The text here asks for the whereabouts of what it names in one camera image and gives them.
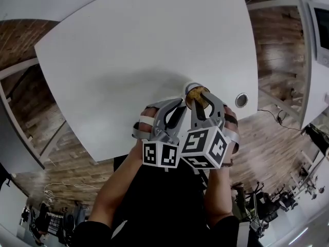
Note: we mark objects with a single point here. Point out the grey table with white legs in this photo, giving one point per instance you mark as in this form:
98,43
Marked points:
15,143

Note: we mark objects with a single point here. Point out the white microwave oven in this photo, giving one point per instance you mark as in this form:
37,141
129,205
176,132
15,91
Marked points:
321,35

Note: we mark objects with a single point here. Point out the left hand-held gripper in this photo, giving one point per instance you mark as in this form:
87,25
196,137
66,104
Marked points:
160,154

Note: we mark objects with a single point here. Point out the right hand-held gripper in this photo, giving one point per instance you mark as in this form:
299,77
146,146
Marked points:
198,143

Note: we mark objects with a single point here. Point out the black office chair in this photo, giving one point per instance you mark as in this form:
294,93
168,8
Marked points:
262,204

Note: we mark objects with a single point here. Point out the person's black clothing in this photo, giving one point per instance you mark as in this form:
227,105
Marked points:
164,210

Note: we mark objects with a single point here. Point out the person's right forearm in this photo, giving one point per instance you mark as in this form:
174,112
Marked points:
218,197

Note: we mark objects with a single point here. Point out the person's left hand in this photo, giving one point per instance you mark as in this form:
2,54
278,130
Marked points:
146,127

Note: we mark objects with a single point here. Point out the person's left forearm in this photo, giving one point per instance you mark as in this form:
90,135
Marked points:
115,189

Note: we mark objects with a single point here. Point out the long white table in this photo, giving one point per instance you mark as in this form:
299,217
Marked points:
308,86

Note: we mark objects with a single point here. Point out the person's right hand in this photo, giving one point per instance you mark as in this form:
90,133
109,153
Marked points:
232,127

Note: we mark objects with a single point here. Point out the yellow fluffy ball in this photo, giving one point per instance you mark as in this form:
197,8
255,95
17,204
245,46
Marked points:
195,94

